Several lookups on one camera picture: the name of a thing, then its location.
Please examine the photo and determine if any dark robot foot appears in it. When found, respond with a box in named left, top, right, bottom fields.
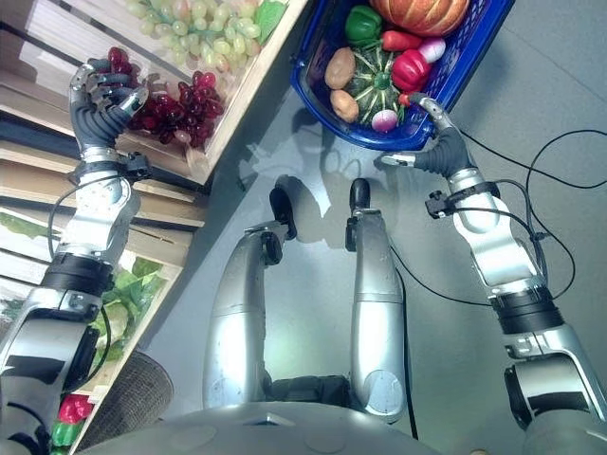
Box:
left=268, top=174, right=299, bottom=241
left=349, top=177, right=372, bottom=212

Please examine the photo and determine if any silver robot leg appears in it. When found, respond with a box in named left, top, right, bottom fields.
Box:
left=344, top=206, right=409, bottom=425
left=202, top=218, right=291, bottom=411

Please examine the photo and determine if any wooden crate holding lettuce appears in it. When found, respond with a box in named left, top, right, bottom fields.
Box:
left=0, top=208, right=185, bottom=452

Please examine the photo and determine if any green striped squash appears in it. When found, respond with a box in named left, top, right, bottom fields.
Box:
left=344, top=46, right=413, bottom=127

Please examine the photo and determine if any black robot waist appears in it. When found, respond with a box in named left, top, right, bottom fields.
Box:
left=263, top=373, right=355, bottom=410

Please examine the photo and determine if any wooden crate holding grapes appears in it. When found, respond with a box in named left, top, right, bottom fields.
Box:
left=0, top=0, right=310, bottom=187

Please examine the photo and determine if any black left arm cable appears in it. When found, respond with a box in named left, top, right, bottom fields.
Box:
left=46, top=173, right=125, bottom=364

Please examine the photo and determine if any black floor cable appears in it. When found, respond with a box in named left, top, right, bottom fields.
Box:
left=458, top=129, right=607, bottom=191

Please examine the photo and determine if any blue plastic shopping basket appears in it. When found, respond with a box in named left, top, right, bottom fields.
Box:
left=288, top=0, right=517, bottom=152

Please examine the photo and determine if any silver robot torso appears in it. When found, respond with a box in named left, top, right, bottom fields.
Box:
left=87, top=401, right=535, bottom=455

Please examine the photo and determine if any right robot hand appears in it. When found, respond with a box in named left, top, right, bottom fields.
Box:
left=378, top=92, right=477, bottom=181

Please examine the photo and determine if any pink white radish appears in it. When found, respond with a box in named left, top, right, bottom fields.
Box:
left=371, top=108, right=399, bottom=133

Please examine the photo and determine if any left dark robot foot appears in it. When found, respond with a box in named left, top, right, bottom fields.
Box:
left=268, top=174, right=299, bottom=241

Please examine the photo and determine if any green grape bunch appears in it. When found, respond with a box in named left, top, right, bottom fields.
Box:
left=123, top=0, right=263, bottom=72

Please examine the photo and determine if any pink onion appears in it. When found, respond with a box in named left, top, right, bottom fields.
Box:
left=417, top=37, right=448, bottom=64

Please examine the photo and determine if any orange-red carrot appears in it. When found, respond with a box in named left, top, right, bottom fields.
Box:
left=380, top=29, right=424, bottom=52

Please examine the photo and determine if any right dark robot foot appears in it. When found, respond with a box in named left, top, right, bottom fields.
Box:
left=349, top=177, right=372, bottom=212

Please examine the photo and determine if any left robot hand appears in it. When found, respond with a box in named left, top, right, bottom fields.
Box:
left=68, top=57, right=150, bottom=165

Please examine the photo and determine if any green lettuce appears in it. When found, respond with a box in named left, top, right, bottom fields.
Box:
left=88, top=255, right=168, bottom=373

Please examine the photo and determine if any brown potato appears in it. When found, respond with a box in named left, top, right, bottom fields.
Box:
left=329, top=89, right=360, bottom=124
left=323, top=45, right=357, bottom=91

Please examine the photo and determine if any small red grape bunch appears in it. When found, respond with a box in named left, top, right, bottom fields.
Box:
left=106, top=45, right=143, bottom=84

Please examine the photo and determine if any orange pumpkin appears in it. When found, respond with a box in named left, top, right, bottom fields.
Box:
left=368, top=0, right=471, bottom=38

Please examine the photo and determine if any right silver robot leg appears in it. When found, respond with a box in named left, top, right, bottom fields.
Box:
left=344, top=206, right=409, bottom=425

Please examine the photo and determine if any red bell pepper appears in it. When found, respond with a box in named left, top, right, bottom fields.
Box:
left=391, top=48, right=432, bottom=94
left=58, top=392, right=94, bottom=424

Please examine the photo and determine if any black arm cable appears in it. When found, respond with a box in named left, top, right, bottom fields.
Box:
left=391, top=178, right=577, bottom=442
left=46, top=173, right=125, bottom=364

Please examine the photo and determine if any large red grape bunch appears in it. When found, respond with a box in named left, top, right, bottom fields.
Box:
left=126, top=70, right=226, bottom=148

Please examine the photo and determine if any green bell pepper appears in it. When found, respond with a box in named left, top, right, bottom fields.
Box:
left=344, top=5, right=384, bottom=47
left=49, top=420, right=83, bottom=449

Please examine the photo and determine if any left silver robot leg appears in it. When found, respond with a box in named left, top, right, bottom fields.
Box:
left=202, top=218, right=291, bottom=411

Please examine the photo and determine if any green grape leaf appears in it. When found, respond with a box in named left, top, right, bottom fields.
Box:
left=254, top=0, right=286, bottom=34

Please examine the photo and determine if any wooden slat shelf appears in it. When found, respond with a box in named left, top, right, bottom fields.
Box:
left=0, top=136, right=210, bottom=266

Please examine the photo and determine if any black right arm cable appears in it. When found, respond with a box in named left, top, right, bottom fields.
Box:
left=391, top=178, right=577, bottom=442

